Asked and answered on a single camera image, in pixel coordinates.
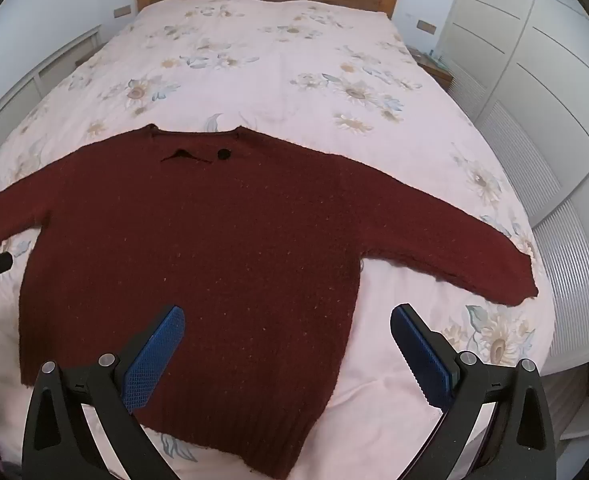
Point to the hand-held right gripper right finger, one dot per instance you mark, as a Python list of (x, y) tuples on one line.
[(424, 360)]

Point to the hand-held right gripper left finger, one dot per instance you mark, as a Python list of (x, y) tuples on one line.
[(155, 357)]

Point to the dark red knit sweater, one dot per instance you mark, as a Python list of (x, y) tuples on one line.
[(224, 240)]

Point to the wooden nightstand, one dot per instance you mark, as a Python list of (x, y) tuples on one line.
[(437, 71)]

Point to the white louvered wardrobe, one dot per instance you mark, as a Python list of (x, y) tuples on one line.
[(534, 85)]

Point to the wall socket plate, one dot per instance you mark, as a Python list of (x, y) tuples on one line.
[(426, 26), (122, 10)]

